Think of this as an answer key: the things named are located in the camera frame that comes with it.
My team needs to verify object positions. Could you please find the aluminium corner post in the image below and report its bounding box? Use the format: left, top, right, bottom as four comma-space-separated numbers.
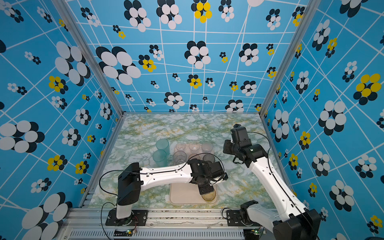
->
259, 0, 321, 117
52, 0, 124, 117

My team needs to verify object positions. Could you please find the aluminium front rail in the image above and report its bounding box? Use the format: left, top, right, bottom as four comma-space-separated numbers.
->
58, 208, 276, 240

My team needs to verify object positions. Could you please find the right aluminium corner post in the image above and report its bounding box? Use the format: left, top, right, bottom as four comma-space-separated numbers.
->
259, 0, 321, 117

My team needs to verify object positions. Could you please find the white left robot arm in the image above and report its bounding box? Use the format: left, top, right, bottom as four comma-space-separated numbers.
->
116, 158, 228, 220

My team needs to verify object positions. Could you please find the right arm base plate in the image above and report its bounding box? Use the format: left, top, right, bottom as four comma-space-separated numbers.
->
224, 210, 261, 228

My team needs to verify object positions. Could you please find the clear textured plastic cup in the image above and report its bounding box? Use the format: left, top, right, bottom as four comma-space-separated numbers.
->
201, 142, 214, 154

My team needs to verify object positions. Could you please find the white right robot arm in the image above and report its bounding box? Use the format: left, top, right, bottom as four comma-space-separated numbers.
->
223, 124, 321, 240

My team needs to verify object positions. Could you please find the large clear plastic cup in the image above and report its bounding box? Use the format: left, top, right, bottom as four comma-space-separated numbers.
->
173, 151, 187, 165

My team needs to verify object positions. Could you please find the amber yellow plastic cup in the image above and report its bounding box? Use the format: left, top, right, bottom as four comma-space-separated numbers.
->
201, 189, 217, 202

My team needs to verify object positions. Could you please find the small clear faceted glass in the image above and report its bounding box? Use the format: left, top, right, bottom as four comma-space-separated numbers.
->
189, 142, 201, 152

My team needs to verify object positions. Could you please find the left aluminium corner post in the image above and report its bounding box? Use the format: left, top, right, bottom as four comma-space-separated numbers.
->
52, 0, 124, 117

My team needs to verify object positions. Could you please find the pale pink plastic tray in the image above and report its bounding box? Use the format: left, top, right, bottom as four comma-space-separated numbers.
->
170, 144, 219, 205

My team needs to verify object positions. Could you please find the teal textured cup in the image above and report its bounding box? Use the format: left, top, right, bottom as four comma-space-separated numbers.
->
152, 150, 168, 168
156, 139, 170, 156

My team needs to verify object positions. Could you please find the pink textured plastic cup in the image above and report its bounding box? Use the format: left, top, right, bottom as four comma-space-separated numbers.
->
188, 154, 201, 160

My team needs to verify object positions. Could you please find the teal textured cup near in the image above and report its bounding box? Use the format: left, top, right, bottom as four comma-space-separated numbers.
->
152, 150, 168, 168

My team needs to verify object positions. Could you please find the dark grey plastic cup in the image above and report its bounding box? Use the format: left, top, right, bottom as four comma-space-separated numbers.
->
203, 154, 215, 164

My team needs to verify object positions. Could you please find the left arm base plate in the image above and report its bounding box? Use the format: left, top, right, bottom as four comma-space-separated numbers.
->
105, 208, 148, 227

